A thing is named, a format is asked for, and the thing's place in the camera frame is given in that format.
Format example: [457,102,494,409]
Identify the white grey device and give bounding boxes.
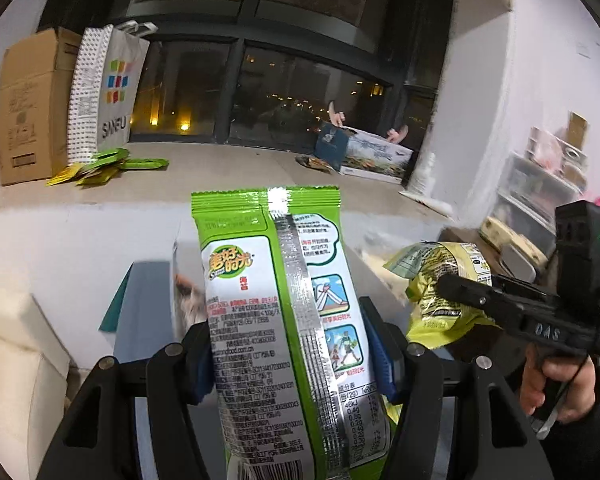
[500,245,537,283]

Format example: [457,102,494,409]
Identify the white leather sofa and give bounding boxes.
[0,282,73,461]

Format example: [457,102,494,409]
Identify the teal board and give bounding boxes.
[99,266,132,333]

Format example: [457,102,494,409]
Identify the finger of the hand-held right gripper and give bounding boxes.
[436,272,505,313]

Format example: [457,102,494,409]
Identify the brown white snack packet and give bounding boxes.
[176,272,206,338]

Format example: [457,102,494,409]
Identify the green seaweed snack packet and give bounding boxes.
[190,186,398,480]

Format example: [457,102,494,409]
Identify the dark framed window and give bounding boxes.
[37,0,456,153]

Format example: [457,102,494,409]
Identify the white tube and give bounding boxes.
[399,189,456,218]

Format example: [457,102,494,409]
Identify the person's right hand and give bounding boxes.
[520,345,598,423]

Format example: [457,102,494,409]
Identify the brown cardboard box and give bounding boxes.
[0,27,83,187]

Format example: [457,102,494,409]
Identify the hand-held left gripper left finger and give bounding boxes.
[35,322,216,480]

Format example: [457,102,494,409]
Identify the white shopping bag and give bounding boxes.
[66,21,158,166]

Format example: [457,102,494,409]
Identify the yellow-green snack packet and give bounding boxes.
[384,241,503,351]

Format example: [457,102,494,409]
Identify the pile of green yellow sachets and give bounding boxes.
[46,147,170,187]

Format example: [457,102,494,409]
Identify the yellow white tissue packs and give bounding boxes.
[480,217,548,266]

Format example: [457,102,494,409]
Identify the dark snack packets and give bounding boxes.
[295,156,333,173]

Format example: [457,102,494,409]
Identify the small cardboard box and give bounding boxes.
[567,111,590,148]

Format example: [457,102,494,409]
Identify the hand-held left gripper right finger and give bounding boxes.
[357,296,556,480]

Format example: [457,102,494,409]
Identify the clear plastic drawer organiser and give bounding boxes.
[497,152,588,233]

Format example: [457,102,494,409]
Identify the long printed box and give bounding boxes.
[339,127,415,185]

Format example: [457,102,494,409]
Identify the white bottle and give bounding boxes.
[414,152,438,196]

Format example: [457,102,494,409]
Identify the dark blue box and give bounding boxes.
[314,121,357,171]

